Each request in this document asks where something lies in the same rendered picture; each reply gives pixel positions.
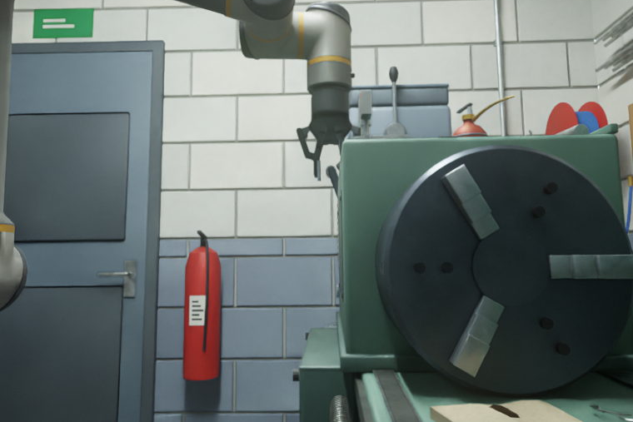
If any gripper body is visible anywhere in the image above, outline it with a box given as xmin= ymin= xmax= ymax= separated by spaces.
xmin=308 ymin=86 xmax=351 ymax=140

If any dark lathe lever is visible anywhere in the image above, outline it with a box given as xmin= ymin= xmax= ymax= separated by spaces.
xmin=326 ymin=165 xmax=343 ymax=197

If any green lathe body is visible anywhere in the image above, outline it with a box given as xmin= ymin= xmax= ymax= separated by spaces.
xmin=292 ymin=134 xmax=633 ymax=422

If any grey chuck jaw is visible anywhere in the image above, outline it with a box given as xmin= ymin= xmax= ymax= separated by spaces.
xmin=448 ymin=295 xmax=506 ymax=378
xmin=441 ymin=163 xmax=501 ymax=241
xmin=548 ymin=253 xmax=633 ymax=281

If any dark round chuck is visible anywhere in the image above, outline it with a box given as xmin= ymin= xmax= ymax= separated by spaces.
xmin=374 ymin=145 xmax=633 ymax=398

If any grey metal rod rack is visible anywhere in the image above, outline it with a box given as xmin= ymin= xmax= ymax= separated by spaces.
xmin=593 ymin=9 xmax=633 ymax=73

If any blue grey box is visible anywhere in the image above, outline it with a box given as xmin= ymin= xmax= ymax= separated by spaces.
xmin=348 ymin=83 xmax=452 ymax=139

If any red oil can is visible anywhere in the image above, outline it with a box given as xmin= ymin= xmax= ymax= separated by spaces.
xmin=452 ymin=95 xmax=516 ymax=138

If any grey conduit pipe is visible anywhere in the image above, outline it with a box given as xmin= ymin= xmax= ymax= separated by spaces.
xmin=491 ymin=0 xmax=506 ymax=137

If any blue grey door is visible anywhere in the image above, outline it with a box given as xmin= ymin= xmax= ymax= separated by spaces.
xmin=0 ymin=40 xmax=167 ymax=422

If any red fire extinguisher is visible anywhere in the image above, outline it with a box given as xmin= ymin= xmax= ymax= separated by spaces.
xmin=182 ymin=229 xmax=223 ymax=383

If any grey lead screw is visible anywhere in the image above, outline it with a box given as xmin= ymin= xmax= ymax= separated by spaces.
xmin=329 ymin=394 xmax=350 ymax=422

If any wooden board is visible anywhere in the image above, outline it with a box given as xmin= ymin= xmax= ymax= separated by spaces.
xmin=429 ymin=398 xmax=586 ymax=422

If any small grey switch lever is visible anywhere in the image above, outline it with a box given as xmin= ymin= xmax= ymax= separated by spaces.
xmin=357 ymin=89 xmax=375 ymax=137

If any red spool with blue cable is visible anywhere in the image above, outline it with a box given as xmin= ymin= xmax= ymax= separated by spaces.
xmin=546 ymin=101 xmax=610 ymax=137

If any silver door handle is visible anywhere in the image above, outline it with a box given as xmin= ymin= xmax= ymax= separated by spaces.
xmin=96 ymin=259 xmax=137 ymax=299

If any green wall sign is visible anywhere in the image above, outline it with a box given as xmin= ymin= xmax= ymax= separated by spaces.
xmin=32 ymin=7 xmax=95 ymax=40

